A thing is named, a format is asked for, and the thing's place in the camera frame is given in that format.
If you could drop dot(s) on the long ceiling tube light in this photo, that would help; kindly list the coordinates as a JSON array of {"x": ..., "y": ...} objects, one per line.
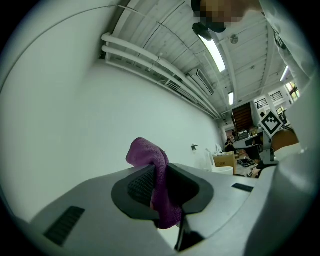
[{"x": 213, "y": 52}]

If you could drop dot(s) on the person's head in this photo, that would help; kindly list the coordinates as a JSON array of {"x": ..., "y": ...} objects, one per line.
[{"x": 220, "y": 11}]

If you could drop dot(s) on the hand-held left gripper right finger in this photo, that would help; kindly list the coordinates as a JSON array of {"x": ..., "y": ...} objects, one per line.
[{"x": 220, "y": 197}]

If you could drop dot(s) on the white ceiling pipe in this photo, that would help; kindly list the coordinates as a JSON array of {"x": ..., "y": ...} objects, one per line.
[
  {"x": 150, "y": 66},
  {"x": 155, "y": 57}
]

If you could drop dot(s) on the short ceiling light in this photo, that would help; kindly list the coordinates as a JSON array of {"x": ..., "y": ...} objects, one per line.
[
  {"x": 284, "y": 73},
  {"x": 230, "y": 98}
]

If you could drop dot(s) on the white toilet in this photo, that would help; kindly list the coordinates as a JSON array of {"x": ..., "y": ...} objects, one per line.
[{"x": 222, "y": 170}]

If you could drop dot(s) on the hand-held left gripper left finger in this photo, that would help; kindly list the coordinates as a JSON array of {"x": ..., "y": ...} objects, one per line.
[{"x": 100, "y": 200}]

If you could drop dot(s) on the person's right forearm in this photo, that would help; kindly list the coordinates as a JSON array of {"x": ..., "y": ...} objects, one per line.
[{"x": 285, "y": 140}]

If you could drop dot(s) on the black wall bracket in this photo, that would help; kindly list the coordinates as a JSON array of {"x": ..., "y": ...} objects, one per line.
[{"x": 194, "y": 147}]

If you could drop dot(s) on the window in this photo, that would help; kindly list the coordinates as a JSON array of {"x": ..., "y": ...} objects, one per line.
[{"x": 293, "y": 90}]

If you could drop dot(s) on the white air conditioner unit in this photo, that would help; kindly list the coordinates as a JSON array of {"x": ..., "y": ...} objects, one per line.
[{"x": 203, "y": 81}]

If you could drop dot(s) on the brown staircase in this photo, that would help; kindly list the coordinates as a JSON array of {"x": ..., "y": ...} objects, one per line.
[{"x": 242, "y": 116}]

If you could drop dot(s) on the black head-worn camera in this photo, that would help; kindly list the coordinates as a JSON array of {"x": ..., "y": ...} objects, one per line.
[{"x": 203, "y": 29}]

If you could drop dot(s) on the round ceiling detector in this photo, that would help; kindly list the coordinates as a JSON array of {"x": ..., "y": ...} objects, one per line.
[{"x": 234, "y": 39}]

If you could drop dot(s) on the purple cloth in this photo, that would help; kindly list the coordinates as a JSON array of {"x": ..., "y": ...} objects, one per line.
[{"x": 162, "y": 175}]

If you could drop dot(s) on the cardboard box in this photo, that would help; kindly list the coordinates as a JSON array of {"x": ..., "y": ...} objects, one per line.
[{"x": 225, "y": 160}]

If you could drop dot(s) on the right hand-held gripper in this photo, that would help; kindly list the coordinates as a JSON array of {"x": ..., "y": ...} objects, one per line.
[{"x": 271, "y": 123}]

